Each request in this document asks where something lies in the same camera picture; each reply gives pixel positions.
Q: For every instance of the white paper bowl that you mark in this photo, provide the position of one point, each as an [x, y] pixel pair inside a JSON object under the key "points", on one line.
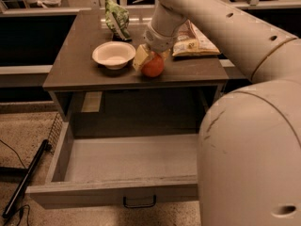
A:
{"points": [[114, 55]]}

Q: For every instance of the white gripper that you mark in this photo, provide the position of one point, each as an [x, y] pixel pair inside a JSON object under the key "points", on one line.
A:
{"points": [[160, 40]]}

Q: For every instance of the open grey drawer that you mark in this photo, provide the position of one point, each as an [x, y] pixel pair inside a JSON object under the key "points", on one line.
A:
{"points": [[99, 159]]}

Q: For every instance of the black drawer handle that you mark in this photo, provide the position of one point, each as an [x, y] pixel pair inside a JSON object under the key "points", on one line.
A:
{"points": [[126, 203]]}

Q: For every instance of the red apple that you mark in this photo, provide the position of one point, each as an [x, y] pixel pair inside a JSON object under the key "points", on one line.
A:
{"points": [[153, 68]]}

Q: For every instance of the green chip bag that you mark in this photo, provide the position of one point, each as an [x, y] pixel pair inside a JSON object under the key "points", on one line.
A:
{"points": [[117, 20]]}

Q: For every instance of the grey cabinet counter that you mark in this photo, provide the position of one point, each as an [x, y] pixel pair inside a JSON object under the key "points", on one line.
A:
{"points": [[75, 71]]}

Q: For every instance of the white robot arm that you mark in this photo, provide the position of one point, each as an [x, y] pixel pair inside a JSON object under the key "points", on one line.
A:
{"points": [[249, 151]]}

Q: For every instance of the black floor bar left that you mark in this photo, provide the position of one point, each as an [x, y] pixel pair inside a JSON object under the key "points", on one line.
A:
{"points": [[26, 175]]}

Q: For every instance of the brown chip bag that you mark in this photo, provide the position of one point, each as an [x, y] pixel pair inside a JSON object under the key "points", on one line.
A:
{"points": [[191, 42]]}

